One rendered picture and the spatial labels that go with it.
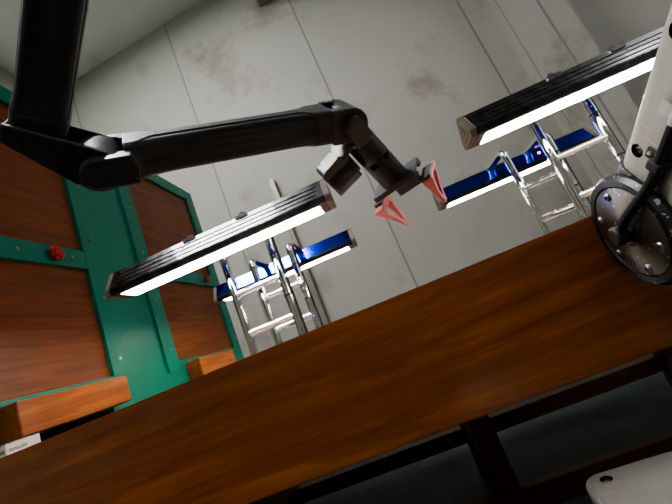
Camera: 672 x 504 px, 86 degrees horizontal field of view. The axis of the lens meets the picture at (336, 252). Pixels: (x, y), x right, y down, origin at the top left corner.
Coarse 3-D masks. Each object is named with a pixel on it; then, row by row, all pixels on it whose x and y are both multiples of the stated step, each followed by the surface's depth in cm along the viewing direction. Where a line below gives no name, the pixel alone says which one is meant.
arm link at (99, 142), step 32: (32, 0) 38; (64, 0) 39; (32, 32) 39; (64, 32) 40; (32, 64) 41; (64, 64) 42; (32, 96) 42; (64, 96) 43; (0, 128) 41; (32, 128) 43; (64, 128) 45; (64, 160) 46
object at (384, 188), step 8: (384, 160) 66; (392, 160) 67; (416, 160) 68; (368, 168) 68; (376, 168) 67; (384, 168) 67; (392, 168) 67; (400, 168) 68; (408, 168) 68; (416, 168) 67; (376, 176) 68; (384, 176) 67; (392, 176) 67; (400, 176) 68; (408, 176) 66; (416, 176) 65; (384, 184) 69; (392, 184) 68; (400, 184) 67; (376, 192) 73; (384, 192) 69; (392, 192) 69; (376, 200) 71
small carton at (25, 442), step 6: (24, 438) 63; (30, 438) 64; (36, 438) 65; (6, 444) 60; (12, 444) 61; (18, 444) 62; (24, 444) 62; (30, 444) 63; (0, 450) 60; (6, 450) 60; (12, 450) 60; (18, 450) 61; (0, 456) 60
